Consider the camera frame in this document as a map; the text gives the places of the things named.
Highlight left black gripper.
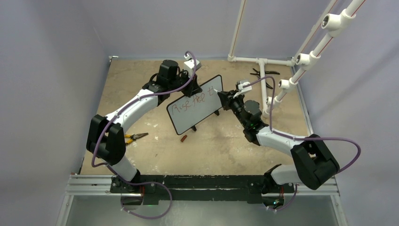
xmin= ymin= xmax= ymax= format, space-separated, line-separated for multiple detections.
xmin=169 ymin=69 xmax=202 ymax=98

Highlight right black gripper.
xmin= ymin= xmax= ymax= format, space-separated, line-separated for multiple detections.
xmin=219 ymin=89 xmax=248 ymax=128

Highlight small black-framed whiteboard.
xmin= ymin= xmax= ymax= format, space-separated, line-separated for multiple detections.
xmin=167 ymin=75 xmax=223 ymax=135

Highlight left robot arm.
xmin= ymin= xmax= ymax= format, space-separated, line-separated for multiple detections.
xmin=86 ymin=57 xmax=202 ymax=193

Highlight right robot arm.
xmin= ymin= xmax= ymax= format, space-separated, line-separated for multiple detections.
xmin=217 ymin=90 xmax=340 ymax=193

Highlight black pliers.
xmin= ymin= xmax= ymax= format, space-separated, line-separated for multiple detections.
xmin=250 ymin=68 xmax=280 ymax=89

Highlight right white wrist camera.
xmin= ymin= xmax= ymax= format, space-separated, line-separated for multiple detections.
xmin=233 ymin=80 xmax=252 ymax=98

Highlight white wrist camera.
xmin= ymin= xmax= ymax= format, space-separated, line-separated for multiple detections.
xmin=183 ymin=54 xmax=202 ymax=77
xmin=233 ymin=80 xmax=252 ymax=98

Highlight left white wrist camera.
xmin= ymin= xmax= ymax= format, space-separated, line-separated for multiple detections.
xmin=183 ymin=54 xmax=202 ymax=77

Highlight yellow-handled pliers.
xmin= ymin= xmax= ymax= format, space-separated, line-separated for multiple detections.
xmin=124 ymin=133 xmax=149 ymax=145

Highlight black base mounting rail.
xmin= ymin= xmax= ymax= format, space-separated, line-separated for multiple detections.
xmin=110 ymin=175 xmax=295 ymax=205

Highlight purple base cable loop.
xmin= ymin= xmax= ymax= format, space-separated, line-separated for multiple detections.
xmin=120 ymin=181 xmax=173 ymax=220

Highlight white PVC pipe frame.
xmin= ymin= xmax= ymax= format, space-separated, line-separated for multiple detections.
xmin=227 ymin=0 xmax=365 ymax=118

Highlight aluminium extrusion frame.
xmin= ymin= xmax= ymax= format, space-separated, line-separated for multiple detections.
xmin=56 ymin=174 xmax=346 ymax=226

